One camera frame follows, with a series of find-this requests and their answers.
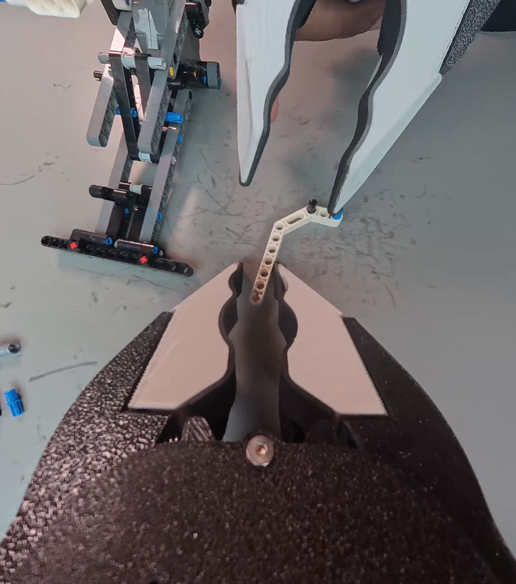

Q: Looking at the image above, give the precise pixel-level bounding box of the grey desk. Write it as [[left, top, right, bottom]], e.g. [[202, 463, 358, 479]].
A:
[[0, 0, 516, 580]]

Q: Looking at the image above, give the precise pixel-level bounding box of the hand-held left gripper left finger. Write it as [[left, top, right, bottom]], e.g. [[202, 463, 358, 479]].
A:
[[127, 261, 244, 442]]

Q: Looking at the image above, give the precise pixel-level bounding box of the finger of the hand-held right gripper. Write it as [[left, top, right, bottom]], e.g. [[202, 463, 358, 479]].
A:
[[327, 0, 471, 216], [235, 0, 317, 187]]

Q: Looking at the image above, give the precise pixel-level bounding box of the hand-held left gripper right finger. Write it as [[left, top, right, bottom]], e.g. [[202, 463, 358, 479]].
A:
[[274, 264, 388, 445]]

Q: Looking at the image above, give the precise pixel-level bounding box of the person's right hand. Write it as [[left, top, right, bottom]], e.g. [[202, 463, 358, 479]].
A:
[[294, 0, 387, 42]]

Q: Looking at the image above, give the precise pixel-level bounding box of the toy brick truck model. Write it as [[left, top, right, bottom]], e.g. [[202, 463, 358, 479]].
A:
[[12, 0, 221, 278]]

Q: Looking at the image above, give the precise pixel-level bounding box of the white bent brick beam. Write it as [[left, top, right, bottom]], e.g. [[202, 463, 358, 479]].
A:
[[249, 204, 344, 305]]

